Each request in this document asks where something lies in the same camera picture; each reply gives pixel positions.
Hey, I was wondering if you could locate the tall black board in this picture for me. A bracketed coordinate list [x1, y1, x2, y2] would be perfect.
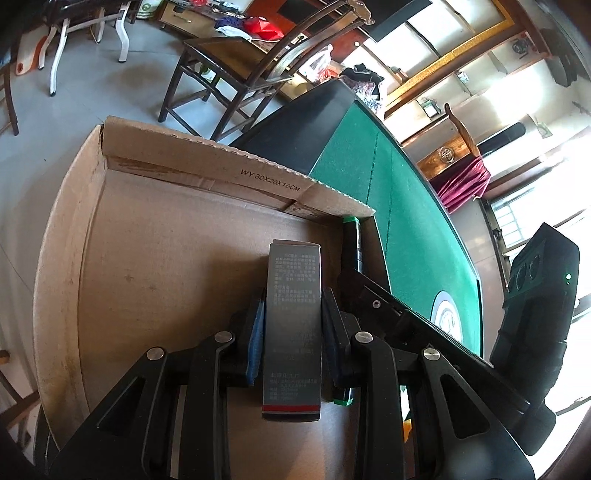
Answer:
[477, 124, 528, 157]

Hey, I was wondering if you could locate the dark wooden armchair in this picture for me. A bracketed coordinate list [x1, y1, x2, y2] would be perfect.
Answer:
[158, 0, 376, 141]

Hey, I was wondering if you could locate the orange and white board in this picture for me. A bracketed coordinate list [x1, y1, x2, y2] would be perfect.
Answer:
[13, 31, 48, 76]

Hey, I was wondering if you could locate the pile of dark clothes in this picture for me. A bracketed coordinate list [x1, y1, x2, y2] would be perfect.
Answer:
[338, 64, 387, 117]

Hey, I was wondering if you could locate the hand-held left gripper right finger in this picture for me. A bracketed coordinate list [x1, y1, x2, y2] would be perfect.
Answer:
[321, 286, 539, 480]

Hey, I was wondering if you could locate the black tube with green caps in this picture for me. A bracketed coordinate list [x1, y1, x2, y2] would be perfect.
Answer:
[331, 215, 366, 408]

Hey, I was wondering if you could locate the white plastic bag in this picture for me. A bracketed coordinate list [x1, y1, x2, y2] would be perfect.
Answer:
[299, 44, 334, 85]

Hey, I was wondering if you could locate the brown wooden chair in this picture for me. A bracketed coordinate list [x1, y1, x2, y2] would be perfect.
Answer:
[0, 350, 43, 446]

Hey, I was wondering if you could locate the brown cardboard box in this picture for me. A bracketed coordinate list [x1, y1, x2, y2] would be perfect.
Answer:
[32, 115, 393, 480]

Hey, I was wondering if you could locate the light wooden chair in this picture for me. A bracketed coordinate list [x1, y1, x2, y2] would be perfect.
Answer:
[416, 103, 491, 214]

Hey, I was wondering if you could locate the red plastic bag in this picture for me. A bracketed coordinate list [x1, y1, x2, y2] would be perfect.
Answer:
[241, 16, 286, 41]

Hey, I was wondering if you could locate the mahjong table with white legs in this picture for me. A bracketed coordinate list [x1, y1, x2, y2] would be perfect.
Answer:
[41, 0, 137, 97]

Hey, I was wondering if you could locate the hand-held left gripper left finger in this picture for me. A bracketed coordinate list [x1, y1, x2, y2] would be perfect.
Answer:
[48, 298, 269, 480]

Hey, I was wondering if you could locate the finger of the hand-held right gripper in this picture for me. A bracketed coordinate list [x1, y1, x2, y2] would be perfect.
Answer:
[339, 268, 532, 430]

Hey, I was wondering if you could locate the black flat television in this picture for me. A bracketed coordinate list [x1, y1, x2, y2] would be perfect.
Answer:
[360, 0, 446, 43]

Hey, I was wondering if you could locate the green felt mahjong table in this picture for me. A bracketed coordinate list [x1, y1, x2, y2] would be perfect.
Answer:
[231, 82, 485, 361]

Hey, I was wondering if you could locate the wooden wall shelf unit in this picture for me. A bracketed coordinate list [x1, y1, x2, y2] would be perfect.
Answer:
[362, 0, 513, 114]

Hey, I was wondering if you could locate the low wooden television cabinet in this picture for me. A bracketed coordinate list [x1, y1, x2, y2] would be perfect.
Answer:
[158, 0, 259, 38]

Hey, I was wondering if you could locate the grey box with red stripe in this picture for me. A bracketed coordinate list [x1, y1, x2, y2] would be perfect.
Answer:
[262, 239, 323, 422]

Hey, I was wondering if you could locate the dark red cloth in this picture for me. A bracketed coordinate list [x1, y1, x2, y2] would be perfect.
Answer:
[435, 156, 491, 214]

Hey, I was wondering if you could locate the round table centre plate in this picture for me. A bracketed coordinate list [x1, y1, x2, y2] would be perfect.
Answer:
[431, 290, 468, 346]

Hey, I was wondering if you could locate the barred window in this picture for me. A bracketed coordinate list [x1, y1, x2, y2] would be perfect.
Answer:
[480, 182, 591, 280]

